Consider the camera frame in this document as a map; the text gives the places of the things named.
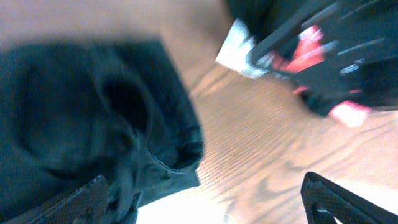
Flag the grey white cloth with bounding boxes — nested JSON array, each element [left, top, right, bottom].
[[215, 19, 268, 79]]

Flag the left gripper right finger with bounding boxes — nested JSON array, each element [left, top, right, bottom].
[[300, 172, 397, 224]]

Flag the black pants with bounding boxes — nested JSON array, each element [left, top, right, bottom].
[[1, 40, 204, 223]]

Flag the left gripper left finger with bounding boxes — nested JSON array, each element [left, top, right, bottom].
[[4, 175, 108, 224]]

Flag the black red shirt pile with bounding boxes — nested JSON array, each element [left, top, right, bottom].
[[226, 0, 397, 126]]

